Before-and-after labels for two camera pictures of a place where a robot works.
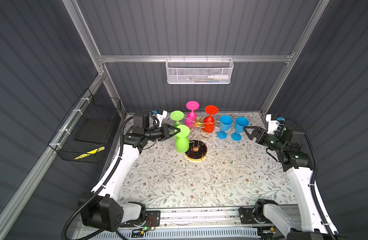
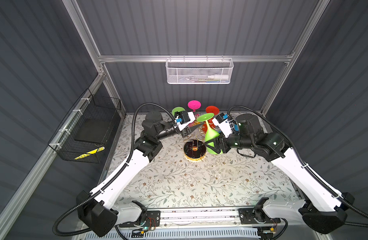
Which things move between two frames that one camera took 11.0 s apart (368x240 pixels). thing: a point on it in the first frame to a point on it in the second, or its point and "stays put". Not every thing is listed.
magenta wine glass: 191,116 stays put
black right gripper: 256,130 to 223,147
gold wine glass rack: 198,135 stays put
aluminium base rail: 208,217 stays put
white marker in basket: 218,77 stays put
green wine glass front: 182,142 to 210,134
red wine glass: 208,124 stays put
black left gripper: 164,129 to 189,131
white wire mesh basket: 199,70 stays put
